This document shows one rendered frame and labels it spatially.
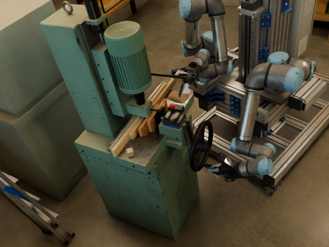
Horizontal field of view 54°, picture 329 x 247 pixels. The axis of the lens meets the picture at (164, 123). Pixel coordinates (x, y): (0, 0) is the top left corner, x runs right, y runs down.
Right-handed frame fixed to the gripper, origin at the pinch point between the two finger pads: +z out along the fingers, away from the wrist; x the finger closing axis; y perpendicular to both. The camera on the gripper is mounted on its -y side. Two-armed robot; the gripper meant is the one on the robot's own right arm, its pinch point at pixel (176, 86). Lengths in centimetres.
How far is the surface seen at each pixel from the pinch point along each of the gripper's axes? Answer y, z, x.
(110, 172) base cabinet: -37, 34, 48
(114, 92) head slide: -26.1, 19.4, -5.4
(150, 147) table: -4.1, 29.5, 18.9
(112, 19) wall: -232, -233, 86
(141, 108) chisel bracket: -14.0, 15.7, 5.5
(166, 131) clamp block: 0.4, 18.5, 16.0
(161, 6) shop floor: -194, -312, 99
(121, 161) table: -15.3, 41.4, 21.3
